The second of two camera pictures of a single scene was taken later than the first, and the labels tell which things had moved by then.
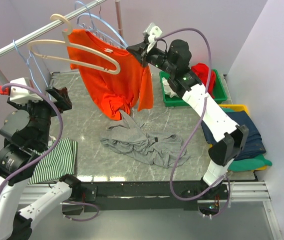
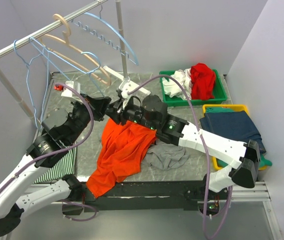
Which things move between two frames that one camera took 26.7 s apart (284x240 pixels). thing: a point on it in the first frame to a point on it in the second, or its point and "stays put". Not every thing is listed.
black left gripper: [63, 99] to [98, 105]
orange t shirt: [113, 93] to [124, 147]
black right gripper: [139, 50] to [114, 115]
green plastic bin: [169, 100] stays put
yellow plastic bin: [242, 107] stays put
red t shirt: [201, 70] stays put
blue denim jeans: [253, 145] stays put
